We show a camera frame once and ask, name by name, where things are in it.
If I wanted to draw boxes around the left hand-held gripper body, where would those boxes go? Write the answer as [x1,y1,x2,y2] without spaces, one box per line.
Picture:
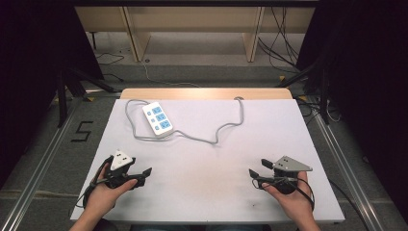
[103,149,146,190]

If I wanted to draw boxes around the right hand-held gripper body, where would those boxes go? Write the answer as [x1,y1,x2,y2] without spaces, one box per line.
[265,155,314,195]

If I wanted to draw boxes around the person's right hand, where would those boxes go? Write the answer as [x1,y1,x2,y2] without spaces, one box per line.
[261,171,318,223]

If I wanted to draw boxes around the person's left hand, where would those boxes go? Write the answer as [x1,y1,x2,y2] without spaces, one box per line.
[84,163,139,219]

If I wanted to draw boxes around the white table cover sheet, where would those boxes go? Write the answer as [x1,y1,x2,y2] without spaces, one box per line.
[69,98,346,224]

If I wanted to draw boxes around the white power strip blue sockets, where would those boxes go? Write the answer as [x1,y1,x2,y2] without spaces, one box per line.
[141,101,174,138]

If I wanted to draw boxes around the black metal stand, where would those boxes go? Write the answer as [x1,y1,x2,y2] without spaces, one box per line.
[274,53,332,125]
[55,66,117,128]

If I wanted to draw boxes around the dark curtain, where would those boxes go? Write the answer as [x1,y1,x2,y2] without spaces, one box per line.
[295,0,408,222]
[0,0,105,191]

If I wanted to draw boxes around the light wooden shelf unit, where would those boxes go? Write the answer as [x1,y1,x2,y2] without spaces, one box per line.
[74,6,317,64]

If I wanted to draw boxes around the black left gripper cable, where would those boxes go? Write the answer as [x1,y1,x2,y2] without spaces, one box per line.
[74,156,114,210]

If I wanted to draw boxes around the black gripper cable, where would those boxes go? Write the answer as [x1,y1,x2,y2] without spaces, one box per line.
[251,176,365,231]
[74,156,114,210]

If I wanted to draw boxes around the grey power strip cable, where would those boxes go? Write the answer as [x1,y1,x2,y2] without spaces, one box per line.
[124,96,245,146]

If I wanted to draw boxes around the aluminium floor rail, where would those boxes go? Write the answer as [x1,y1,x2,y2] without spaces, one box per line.
[311,112,388,231]
[0,105,80,231]

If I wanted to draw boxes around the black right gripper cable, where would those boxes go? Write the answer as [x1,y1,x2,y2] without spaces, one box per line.
[251,176,365,231]

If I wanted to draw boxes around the white floor cable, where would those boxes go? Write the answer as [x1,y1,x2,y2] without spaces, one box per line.
[140,60,200,89]

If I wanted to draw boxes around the thin black floor cable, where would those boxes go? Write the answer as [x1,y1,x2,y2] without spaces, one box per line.
[94,52,126,83]

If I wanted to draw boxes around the bundle of black floor cables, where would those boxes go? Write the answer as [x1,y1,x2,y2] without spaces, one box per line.
[257,6,311,75]

